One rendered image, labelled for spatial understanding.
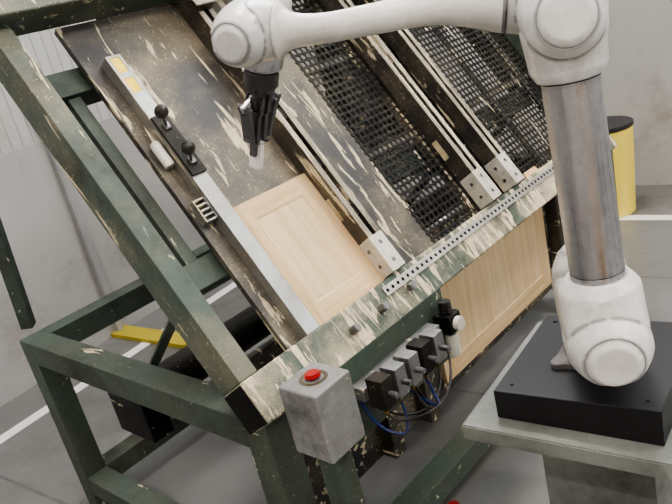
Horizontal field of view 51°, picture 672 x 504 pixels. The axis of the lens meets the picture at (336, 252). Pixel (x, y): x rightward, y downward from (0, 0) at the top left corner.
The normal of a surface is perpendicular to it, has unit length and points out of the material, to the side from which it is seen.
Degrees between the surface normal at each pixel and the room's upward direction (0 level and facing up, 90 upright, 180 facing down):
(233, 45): 98
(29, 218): 90
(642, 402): 2
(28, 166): 90
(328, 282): 56
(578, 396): 2
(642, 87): 90
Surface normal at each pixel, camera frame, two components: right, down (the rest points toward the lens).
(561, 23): -0.21, 0.28
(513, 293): 0.73, 0.07
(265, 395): 0.48, -0.45
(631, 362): -0.22, 0.50
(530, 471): -0.22, -0.91
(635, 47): -0.56, 0.40
